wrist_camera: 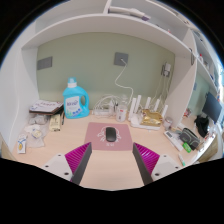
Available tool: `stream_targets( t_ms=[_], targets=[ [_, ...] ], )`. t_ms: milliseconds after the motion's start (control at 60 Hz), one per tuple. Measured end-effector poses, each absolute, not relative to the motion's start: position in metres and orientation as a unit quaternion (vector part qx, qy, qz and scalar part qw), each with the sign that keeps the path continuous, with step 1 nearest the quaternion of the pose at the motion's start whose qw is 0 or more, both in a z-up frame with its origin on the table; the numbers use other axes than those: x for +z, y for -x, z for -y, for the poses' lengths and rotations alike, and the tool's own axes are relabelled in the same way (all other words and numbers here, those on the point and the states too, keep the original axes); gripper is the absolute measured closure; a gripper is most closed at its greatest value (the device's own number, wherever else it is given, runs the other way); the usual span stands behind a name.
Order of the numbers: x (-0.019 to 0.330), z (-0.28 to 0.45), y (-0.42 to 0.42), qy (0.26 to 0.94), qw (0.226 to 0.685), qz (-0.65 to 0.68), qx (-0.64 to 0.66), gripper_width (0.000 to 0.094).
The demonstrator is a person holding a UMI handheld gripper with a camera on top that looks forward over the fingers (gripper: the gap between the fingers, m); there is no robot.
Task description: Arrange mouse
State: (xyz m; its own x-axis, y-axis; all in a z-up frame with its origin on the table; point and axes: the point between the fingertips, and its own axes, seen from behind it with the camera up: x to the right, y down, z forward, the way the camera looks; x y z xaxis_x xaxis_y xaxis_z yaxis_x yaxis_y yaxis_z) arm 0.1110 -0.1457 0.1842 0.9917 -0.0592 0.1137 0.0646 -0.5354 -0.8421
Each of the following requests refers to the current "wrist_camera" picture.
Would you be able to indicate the black bag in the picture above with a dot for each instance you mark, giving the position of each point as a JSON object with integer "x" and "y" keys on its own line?
{"x": 201, "y": 125}

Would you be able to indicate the clear glass bottle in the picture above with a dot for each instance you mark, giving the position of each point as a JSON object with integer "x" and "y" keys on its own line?
{"x": 124, "y": 100}

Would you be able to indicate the grey blank wall plate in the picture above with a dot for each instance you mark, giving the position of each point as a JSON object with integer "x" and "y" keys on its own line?
{"x": 44, "y": 63}

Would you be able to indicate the white router with antennas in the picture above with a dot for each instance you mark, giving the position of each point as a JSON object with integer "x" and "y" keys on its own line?
{"x": 135, "y": 121}

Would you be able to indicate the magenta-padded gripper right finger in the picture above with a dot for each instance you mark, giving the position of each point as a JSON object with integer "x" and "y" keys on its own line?
{"x": 166, "y": 165}

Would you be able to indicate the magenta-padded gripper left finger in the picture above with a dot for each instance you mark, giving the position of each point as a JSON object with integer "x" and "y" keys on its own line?
{"x": 56, "y": 165}

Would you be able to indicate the stack of books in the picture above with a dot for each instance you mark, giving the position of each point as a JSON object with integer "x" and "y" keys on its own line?
{"x": 46, "y": 106}

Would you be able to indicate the white jar with red label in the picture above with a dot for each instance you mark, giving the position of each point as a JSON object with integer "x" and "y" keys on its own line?
{"x": 121, "y": 114}

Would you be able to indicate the clear plastic bag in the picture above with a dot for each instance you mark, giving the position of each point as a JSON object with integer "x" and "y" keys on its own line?
{"x": 36, "y": 135}

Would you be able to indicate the black monitor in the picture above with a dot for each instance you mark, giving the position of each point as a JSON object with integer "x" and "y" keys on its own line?
{"x": 211, "y": 107}

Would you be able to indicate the white power strip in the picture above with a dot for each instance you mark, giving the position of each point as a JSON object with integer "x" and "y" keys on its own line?
{"x": 101, "y": 112}

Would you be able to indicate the black pouch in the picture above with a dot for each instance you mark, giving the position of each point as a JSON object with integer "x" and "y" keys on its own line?
{"x": 189, "y": 137}

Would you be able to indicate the blue detergent bottle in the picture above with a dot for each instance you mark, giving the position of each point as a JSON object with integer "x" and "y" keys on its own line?
{"x": 74, "y": 103}

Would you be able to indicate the pink mouse pad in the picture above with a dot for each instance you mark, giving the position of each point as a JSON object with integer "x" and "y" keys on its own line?
{"x": 95, "y": 140}

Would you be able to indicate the black computer mouse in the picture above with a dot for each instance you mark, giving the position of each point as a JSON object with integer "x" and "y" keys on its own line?
{"x": 110, "y": 134}

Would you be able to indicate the gold foil bag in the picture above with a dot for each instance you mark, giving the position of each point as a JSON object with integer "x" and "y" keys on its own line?
{"x": 151, "y": 118}

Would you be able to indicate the white shelf unit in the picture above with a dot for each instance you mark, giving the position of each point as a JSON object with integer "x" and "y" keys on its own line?
{"x": 100, "y": 23}

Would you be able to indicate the grey wall socket plate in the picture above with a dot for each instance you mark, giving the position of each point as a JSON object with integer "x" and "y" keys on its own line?
{"x": 120, "y": 58}

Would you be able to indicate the silver foil bag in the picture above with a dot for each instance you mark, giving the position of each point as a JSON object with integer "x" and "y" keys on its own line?
{"x": 40, "y": 119}

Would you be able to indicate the white remote control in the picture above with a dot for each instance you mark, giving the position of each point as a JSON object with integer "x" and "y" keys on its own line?
{"x": 172, "y": 140}

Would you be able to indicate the cream yellow carton box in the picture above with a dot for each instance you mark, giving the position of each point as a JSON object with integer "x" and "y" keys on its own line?
{"x": 55, "y": 122}

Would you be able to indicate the white wall charger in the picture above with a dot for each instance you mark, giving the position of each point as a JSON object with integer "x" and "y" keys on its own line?
{"x": 167, "y": 68}

